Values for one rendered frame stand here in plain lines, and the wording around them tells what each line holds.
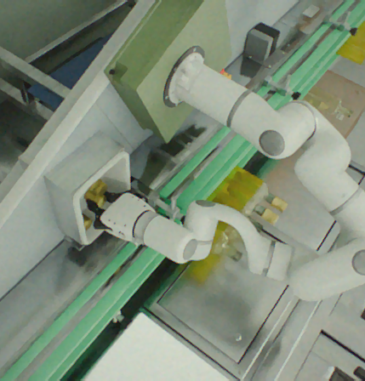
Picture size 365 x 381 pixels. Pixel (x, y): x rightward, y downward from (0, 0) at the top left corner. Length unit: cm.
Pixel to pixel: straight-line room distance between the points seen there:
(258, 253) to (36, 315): 54
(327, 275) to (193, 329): 50
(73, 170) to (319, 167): 52
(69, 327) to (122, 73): 60
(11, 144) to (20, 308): 75
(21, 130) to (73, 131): 79
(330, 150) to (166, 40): 41
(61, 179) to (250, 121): 42
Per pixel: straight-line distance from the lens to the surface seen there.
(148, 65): 95
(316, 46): 177
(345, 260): 94
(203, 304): 133
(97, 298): 116
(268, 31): 160
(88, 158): 101
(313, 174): 97
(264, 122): 96
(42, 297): 116
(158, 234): 97
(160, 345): 128
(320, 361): 141
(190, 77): 102
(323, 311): 144
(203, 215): 99
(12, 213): 100
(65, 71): 154
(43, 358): 113
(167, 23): 100
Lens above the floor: 129
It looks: 17 degrees down
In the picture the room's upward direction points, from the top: 123 degrees clockwise
